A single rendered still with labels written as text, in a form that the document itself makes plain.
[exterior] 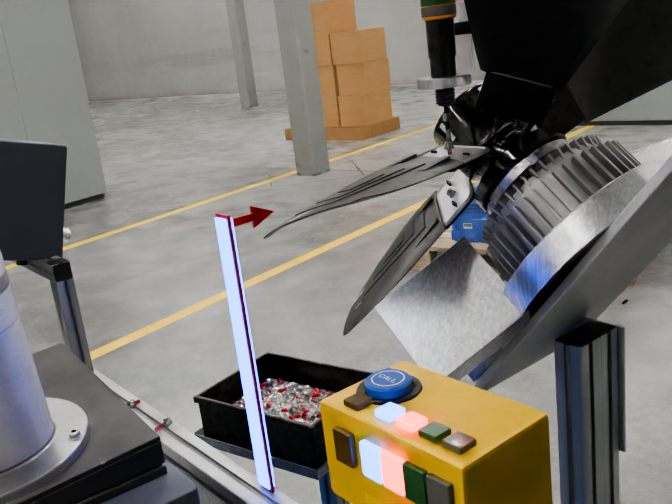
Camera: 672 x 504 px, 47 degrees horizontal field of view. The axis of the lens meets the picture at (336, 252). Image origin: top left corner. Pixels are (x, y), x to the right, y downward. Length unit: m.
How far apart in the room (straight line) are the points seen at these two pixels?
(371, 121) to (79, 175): 3.51
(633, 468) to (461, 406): 1.95
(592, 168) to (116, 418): 0.62
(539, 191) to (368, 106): 8.35
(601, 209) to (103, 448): 0.60
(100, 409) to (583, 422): 0.65
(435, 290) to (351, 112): 8.38
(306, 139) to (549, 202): 6.41
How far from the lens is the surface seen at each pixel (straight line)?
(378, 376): 0.66
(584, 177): 0.98
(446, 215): 1.13
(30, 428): 0.87
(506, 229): 0.99
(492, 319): 1.00
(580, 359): 1.12
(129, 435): 0.88
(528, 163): 1.02
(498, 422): 0.61
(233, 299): 0.85
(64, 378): 1.04
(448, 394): 0.65
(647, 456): 2.62
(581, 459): 1.20
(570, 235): 0.92
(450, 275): 1.02
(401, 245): 1.18
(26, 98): 7.42
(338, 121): 9.50
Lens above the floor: 1.37
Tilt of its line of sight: 16 degrees down
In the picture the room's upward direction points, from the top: 7 degrees counter-clockwise
